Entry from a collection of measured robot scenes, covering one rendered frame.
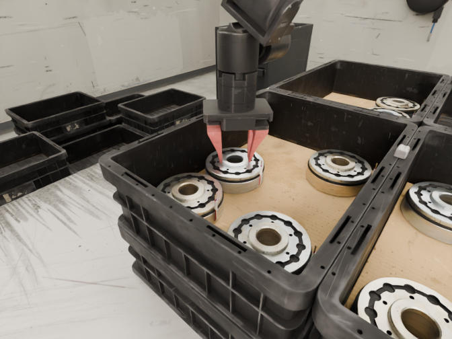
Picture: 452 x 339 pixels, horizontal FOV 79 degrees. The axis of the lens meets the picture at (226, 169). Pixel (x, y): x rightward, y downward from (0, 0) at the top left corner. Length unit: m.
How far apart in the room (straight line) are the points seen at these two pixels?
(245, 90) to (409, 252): 0.30
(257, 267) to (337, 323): 0.06
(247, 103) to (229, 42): 0.08
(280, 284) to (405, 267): 0.22
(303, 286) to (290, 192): 0.26
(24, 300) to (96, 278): 0.11
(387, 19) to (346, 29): 0.41
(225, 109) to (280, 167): 0.18
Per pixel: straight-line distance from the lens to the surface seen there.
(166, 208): 0.28
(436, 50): 3.68
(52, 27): 3.29
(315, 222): 0.42
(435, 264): 0.44
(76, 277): 0.56
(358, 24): 3.79
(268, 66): 1.88
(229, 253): 0.24
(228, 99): 0.40
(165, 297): 0.47
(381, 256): 0.41
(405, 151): 0.41
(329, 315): 0.22
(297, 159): 0.56
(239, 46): 0.38
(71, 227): 0.66
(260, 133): 0.42
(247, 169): 0.46
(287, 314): 0.27
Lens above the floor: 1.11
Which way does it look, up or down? 33 degrees down
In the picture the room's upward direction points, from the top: straight up
